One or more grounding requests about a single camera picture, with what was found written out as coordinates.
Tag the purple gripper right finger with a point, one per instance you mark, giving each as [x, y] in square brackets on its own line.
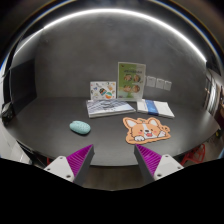
[154, 166]

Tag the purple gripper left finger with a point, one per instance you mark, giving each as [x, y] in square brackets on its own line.
[74, 167]

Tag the corgi-shaped mouse pad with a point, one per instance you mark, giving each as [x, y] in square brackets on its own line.
[142, 131]

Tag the teal computer mouse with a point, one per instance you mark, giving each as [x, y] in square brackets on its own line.
[80, 127]

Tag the red stool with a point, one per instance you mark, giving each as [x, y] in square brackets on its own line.
[196, 155]

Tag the white and blue book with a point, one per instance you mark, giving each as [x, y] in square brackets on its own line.
[156, 108]

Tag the grey striped book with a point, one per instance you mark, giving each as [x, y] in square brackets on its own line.
[101, 108]

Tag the white colourful picture card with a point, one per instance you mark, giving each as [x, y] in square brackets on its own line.
[102, 90]

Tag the green upright picture book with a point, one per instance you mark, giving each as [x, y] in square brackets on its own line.
[131, 81]

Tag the right white wall socket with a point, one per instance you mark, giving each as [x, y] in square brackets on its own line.
[167, 85]

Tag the white wall socket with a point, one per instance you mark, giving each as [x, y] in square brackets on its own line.
[150, 81]
[167, 85]
[160, 83]

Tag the middle white wall socket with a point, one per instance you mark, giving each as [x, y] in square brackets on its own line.
[160, 83]

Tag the left white wall socket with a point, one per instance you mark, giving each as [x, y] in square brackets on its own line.
[150, 81]

